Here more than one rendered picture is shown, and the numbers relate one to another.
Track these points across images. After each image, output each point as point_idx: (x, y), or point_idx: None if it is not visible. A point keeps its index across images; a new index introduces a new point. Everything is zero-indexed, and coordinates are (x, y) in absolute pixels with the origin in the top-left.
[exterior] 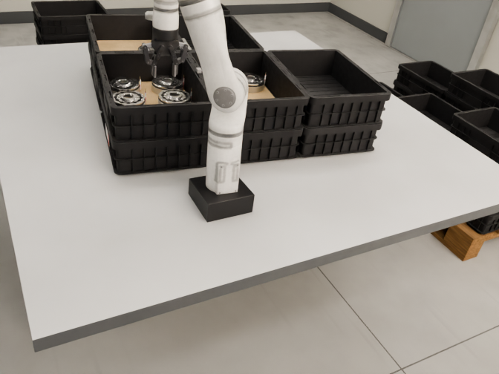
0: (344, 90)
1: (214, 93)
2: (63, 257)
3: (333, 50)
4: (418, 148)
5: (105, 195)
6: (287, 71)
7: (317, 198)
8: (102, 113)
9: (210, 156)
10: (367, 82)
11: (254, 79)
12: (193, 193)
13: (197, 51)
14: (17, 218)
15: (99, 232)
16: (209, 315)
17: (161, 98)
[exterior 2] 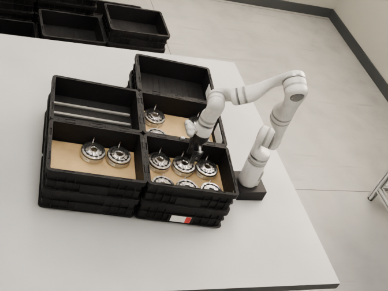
0: (160, 77)
1: (279, 144)
2: (290, 265)
3: (138, 56)
4: None
5: (238, 238)
6: (178, 96)
7: (240, 148)
8: (147, 215)
9: (259, 172)
10: (184, 67)
11: (159, 114)
12: (245, 196)
13: (281, 134)
14: (260, 282)
15: (271, 247)
16: None
17: (188, 171)
